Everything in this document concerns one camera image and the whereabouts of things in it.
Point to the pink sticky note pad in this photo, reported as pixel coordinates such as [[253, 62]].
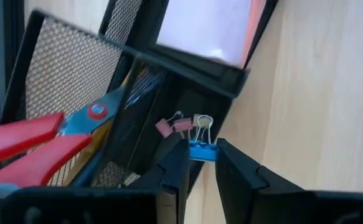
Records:
[[206, 28]]

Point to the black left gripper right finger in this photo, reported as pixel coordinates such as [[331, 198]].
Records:
[[246, 193]]

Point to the black mesh desk organizer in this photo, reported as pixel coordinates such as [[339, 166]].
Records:
[[69, 62]]

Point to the pink binder clip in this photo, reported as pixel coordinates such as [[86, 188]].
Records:
[[182, 124], [164, 128]]

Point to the large blue binder clip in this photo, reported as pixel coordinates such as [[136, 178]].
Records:
[[201, 152]]

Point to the yellow pencil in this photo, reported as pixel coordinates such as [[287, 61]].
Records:
[[101, 137]]

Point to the beige binder clip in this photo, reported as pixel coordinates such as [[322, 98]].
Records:
[[197, 119]]

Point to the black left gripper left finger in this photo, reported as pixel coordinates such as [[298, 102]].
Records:
[[172, 174]]

